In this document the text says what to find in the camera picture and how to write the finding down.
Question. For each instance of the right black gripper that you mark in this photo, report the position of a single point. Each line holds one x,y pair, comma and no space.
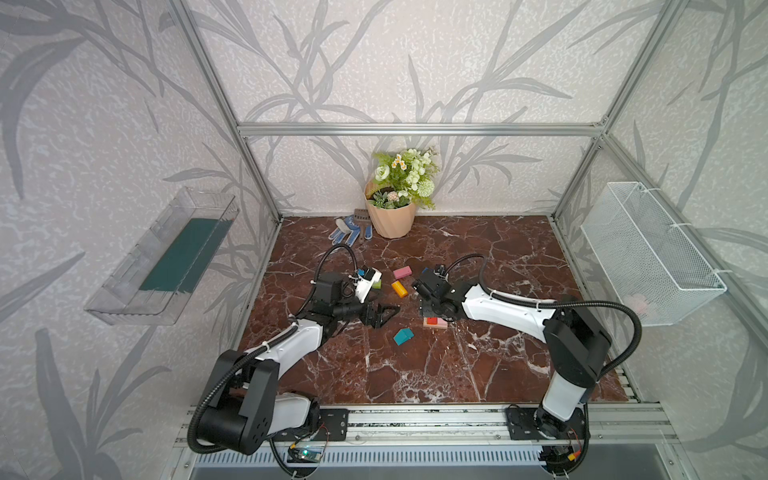
432,306

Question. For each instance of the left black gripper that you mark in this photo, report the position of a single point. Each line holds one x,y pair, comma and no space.
369,312

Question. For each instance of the orange rectangular block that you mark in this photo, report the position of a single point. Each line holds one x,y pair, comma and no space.
399,289

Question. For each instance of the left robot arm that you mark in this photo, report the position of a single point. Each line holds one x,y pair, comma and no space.
241,407

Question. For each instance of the teal wedge block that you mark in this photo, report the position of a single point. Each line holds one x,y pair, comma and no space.
403,336

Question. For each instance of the beige flower pot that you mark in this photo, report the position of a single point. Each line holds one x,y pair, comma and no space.
391,213

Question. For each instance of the blue dotted work glove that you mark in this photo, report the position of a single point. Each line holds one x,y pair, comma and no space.
348,231

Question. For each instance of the green artificial plant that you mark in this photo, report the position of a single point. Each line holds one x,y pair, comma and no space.
406,178

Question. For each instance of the left green circuit board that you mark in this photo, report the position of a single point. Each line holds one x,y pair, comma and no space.
304,455

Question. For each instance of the pink object in basket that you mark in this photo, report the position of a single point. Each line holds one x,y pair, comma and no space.
638,303

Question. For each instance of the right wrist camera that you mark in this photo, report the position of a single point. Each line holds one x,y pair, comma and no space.
440,270

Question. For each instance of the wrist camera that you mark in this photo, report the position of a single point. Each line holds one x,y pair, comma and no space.
440,270
366,279

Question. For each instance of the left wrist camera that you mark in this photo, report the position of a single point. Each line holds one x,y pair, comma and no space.
366,279

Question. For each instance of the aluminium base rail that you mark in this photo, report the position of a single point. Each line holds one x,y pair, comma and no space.
484,434

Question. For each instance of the white wire basket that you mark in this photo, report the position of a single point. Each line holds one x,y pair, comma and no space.
642,249

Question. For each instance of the aluminium cage frame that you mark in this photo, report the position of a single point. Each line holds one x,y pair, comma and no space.
600,133

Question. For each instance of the clear plastic wall shelf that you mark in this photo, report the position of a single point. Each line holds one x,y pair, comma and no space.
155,281

